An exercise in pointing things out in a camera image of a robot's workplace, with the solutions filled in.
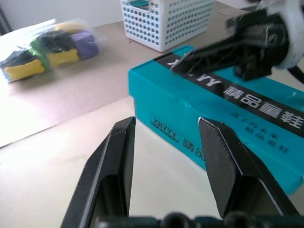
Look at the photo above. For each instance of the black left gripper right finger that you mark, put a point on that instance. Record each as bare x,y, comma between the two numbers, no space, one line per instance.
228,166

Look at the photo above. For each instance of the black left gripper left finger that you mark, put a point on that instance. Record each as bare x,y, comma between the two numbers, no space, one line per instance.
104,161

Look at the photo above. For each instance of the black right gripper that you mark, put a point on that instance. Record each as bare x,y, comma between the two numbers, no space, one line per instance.
261,47

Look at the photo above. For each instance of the teal shoe box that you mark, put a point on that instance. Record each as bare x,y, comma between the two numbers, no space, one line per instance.
166,95

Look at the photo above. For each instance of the white perforated plastic basket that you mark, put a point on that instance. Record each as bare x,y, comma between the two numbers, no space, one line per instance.
166,23

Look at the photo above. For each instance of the brown paper table mat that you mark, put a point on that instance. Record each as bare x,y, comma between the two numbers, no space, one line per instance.
71,95

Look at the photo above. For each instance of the yellow bone-shaped eraser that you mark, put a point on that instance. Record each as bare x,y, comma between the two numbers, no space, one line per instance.
61,57
23,70

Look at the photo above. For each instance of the purple foam block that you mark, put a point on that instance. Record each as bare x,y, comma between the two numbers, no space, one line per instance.
86,45

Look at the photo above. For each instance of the clear bag of sponges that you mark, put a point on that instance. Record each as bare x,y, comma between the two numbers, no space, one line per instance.
47,47

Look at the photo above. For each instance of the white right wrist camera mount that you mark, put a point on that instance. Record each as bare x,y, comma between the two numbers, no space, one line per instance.
294,28

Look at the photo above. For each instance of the black window frame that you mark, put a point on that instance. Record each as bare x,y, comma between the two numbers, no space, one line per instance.
4,21

